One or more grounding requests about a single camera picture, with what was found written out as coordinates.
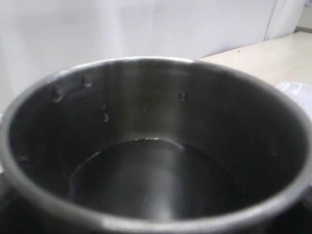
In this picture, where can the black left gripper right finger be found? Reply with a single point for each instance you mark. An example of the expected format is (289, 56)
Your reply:
(298, 220)

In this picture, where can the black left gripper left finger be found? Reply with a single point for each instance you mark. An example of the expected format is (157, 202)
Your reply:
(15, 213)

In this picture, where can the white plastic tray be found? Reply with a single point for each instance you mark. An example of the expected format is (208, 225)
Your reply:
(297, 91)

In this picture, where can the white backdrop curtain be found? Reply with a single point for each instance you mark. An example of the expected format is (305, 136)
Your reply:
(39, 37)

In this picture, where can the stainless steel cup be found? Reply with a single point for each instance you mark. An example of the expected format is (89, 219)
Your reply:
(154, 145)

